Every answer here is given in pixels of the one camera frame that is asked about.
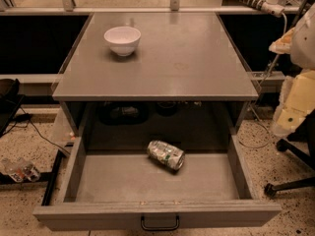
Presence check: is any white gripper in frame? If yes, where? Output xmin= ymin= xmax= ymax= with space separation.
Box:
xmin=269 ymin=28 xmax=315 ymax=138

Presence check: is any silver green 7up can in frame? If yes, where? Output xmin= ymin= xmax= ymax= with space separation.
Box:
xmin=147 ymin=141 xmax=185 ymax=171

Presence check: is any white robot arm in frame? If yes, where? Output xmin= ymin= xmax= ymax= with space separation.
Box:
xmin=269 ymin=5 xmax=315 ymax=138

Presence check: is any grey cabinet counter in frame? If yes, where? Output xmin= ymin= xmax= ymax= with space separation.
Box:
xmin=52 ymin=11 xmax=260 ymax=137

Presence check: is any open grey top drawer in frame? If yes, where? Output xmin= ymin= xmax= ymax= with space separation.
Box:
xmin=33 ymin=137 xmax=281 ymax=230

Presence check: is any black chair base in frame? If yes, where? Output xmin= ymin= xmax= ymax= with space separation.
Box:
xmin=264 ymin=138 xmax=315 ymax=198

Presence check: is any white ceramic bowl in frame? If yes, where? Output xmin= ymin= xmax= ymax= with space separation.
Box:
xmin=103 ymin=27 xmax=142 ymax=56

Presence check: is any dark object at left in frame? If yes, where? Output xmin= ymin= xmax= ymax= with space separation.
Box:
xmin=0 ymin=79 xmax=25 ymax=137

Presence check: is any clear plastic bottles pack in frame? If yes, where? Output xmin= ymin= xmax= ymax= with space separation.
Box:
xmin=1 ymin=157 xmax=41 ymax=183

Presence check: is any black drawer handle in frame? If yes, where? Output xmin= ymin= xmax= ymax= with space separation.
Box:
xmin=140 ymin=215 xmax=180 ymax=231

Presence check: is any black metal floor frame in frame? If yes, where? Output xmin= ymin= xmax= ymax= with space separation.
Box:
xmin=0 ymin=144 xmax=73 ymax=207

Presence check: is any black floor cable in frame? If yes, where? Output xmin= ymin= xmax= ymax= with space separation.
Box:
xmin=0 ymin=105 xmax=72 ymax=157

